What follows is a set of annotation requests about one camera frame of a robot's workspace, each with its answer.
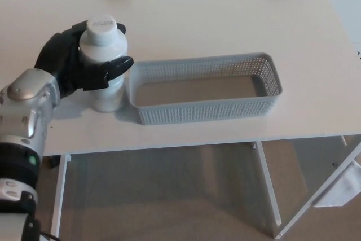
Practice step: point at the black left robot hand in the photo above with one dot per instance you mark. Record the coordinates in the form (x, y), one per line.
(62, 60)

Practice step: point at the white plastic bottle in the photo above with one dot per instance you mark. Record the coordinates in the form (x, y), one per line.
(103, 46)

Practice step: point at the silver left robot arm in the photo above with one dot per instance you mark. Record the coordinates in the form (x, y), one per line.
(25, 111)

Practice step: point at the white desk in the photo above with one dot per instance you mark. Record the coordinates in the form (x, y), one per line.
(211, 21)

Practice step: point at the small black floor object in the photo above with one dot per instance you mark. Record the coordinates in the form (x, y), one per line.
(53, 162)

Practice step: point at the grey perforated plastic basket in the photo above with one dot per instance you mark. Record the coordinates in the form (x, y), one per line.
(203, 112)

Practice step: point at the white paper with writing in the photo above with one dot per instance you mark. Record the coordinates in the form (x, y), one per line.
(358, 52)

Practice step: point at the white hanging cloth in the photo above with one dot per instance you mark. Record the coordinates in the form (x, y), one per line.
(342, 187)

